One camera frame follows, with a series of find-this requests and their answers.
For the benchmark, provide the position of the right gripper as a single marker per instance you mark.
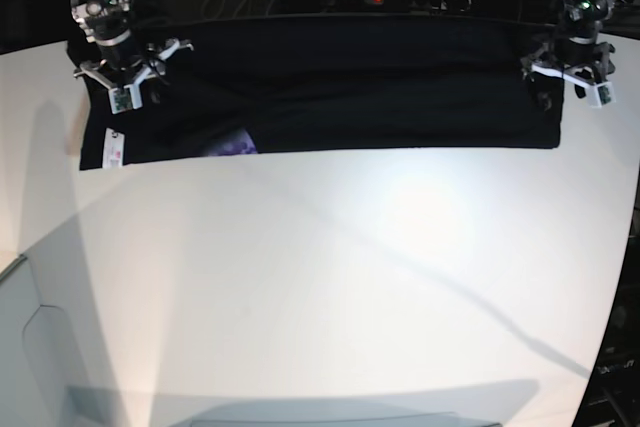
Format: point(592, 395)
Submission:
point(149, 64)

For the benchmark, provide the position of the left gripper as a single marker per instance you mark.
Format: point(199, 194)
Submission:
point(587, 66)

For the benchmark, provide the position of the black T-shirt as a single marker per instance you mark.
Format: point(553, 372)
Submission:
point(304, 84)

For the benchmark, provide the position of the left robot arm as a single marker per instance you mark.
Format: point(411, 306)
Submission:
point(579, 21)

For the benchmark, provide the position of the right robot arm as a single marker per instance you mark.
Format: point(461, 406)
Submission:
point(124, 64)

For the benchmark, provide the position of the black power strip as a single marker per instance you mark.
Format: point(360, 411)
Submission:
point(446, 6)

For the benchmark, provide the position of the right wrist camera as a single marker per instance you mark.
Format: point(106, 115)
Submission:
point(124, 99)

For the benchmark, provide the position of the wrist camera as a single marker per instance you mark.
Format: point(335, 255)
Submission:
point(600, 95)
point(124, 99)

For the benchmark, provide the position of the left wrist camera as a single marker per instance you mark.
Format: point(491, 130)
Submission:
point(600, 95)

